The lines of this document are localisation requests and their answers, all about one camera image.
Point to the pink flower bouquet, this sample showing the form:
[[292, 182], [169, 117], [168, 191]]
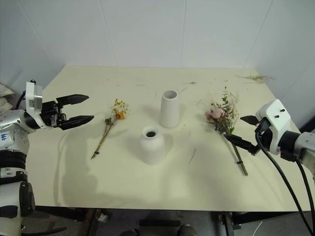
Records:
[[221, 116]]

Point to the white stacked sacks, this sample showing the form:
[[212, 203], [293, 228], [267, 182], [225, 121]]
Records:
[[5, 98]]

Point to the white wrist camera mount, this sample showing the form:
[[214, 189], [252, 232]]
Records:
[[33, 98], [276, 120]]

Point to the tall white cylinder vase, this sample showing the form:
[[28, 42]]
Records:
[[169, 110]]

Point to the dark rounded shape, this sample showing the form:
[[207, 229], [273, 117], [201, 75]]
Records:
[[188, 230]]

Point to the loose dried grass sprig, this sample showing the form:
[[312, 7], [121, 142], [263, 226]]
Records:
[[258, 78]]

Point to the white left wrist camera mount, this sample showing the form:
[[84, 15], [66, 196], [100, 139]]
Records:
[[33, 98]]

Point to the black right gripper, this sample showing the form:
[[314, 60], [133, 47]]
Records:
[[263, 134]]

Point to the round white bottle vase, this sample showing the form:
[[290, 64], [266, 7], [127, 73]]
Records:
[[152, 147]]

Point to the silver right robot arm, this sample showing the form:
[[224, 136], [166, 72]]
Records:
[[304, 145]]

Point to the yellow dried flower sprig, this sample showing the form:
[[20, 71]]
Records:
[[119, 113]]

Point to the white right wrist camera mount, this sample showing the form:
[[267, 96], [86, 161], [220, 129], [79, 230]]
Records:
[[276, 120]]

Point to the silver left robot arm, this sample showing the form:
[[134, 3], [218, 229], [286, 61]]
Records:
[[9, 123]]

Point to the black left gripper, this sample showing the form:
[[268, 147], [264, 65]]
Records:
[[50, 113]]

